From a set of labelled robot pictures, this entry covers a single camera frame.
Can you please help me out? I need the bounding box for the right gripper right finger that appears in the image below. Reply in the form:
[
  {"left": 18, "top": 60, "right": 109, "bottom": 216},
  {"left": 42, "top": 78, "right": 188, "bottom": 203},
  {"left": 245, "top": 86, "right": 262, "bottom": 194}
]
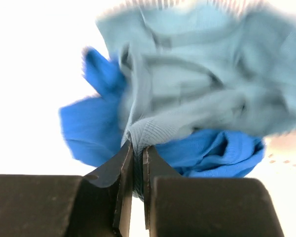
[{"left": 143, "top": 146, "right": 181, "bottom": 237}]

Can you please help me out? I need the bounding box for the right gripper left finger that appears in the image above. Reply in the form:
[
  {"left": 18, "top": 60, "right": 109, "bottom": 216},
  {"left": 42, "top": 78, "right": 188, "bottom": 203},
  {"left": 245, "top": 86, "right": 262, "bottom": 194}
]
[{"left": 84, "top": 141, "right": 133, "bottom": 237}]

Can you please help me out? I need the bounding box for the light blue tank top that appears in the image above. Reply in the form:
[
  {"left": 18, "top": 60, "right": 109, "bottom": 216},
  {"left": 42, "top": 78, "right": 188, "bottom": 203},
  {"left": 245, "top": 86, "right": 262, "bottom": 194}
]
[{"left": 95, "top": 0, "right": 296, "bottom": 200}]

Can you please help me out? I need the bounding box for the royal blue tank top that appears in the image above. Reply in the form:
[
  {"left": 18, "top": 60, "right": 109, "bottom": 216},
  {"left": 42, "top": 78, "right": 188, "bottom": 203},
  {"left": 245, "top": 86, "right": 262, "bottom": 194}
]
[{"left": 59, "top": 48, "right": 265, "bottom": 177}]

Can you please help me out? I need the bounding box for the white plastic basket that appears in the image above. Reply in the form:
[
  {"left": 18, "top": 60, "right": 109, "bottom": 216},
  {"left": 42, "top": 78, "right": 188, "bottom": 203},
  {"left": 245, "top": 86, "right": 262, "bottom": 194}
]
[{"left": 96, "top": 0, "right": 296, "bottom": 237}]

